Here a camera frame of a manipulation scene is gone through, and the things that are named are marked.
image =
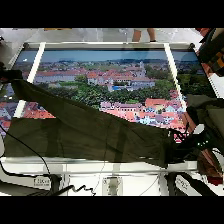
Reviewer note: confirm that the dark green pants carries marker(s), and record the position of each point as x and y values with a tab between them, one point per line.
100	133

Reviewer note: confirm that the grey garment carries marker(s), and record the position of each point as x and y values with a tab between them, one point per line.
213	113

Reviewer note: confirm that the heap of clothes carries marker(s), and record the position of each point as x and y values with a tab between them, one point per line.
213	50

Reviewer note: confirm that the person's legs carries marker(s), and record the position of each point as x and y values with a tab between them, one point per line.
136	34

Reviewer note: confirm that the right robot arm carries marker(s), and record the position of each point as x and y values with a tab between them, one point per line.
181	184

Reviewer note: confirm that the red-brown garment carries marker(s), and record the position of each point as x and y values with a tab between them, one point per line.
208	166

